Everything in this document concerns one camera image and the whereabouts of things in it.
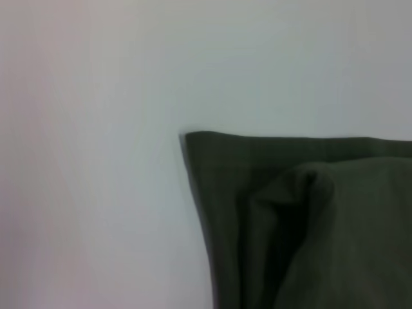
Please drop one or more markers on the dark green shirt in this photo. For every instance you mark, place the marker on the dark green shirt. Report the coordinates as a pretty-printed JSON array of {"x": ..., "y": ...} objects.
[{"x": 305, "y": 225}]

